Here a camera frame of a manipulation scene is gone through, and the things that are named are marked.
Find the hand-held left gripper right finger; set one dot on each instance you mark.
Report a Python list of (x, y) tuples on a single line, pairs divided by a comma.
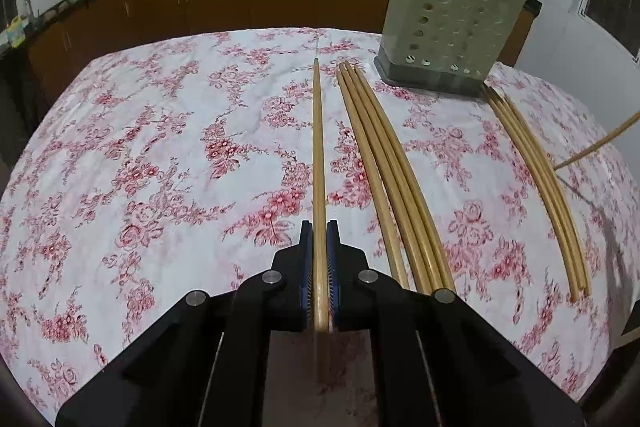
[(332, 267)]

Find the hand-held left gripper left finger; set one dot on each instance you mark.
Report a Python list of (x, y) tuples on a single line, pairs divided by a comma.
[(307, 267)]

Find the red floral tablecloth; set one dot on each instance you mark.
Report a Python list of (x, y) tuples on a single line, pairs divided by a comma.
[(150, 132)]

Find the yellow green sponge pack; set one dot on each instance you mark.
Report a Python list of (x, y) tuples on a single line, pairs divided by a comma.
[(16, 31)]

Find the sink faucet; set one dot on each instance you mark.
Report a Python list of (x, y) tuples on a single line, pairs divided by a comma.
[(29, 9)]

